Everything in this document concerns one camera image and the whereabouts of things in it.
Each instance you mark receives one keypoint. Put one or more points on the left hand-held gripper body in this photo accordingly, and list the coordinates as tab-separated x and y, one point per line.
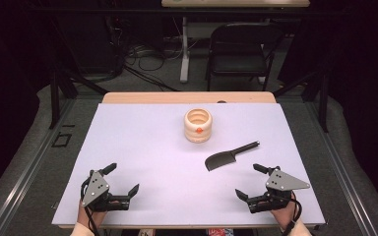
95	188

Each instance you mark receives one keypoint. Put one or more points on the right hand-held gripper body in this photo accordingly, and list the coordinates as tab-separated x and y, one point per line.
283	183

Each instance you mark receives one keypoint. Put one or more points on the cream ribbed cup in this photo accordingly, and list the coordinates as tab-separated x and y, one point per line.
198	129

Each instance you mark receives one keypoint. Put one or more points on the person's left hand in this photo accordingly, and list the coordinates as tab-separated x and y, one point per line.
88	217

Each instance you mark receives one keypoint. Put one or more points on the person's right hand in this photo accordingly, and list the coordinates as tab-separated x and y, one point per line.
286	214

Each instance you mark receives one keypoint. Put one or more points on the white table sheet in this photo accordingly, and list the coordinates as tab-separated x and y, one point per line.
151	157

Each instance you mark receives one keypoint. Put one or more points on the red patterned object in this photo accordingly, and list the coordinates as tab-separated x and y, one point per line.
220	232

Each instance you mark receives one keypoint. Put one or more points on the small white object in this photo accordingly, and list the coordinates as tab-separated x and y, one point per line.
147	232

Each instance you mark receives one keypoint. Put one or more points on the black folding chair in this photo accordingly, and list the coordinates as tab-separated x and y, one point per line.
236	62

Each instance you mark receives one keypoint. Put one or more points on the black metal crossbar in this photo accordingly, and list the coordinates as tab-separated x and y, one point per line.
111	11

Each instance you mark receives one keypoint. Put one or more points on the light wooden background table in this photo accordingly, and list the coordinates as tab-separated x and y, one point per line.
236	3

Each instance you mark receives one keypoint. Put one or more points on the aluminium floor rail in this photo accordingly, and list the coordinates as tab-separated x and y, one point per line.
29	170
344	177

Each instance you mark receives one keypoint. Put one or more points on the black metal frame stand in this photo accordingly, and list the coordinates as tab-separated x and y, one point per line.
324	98
55	98

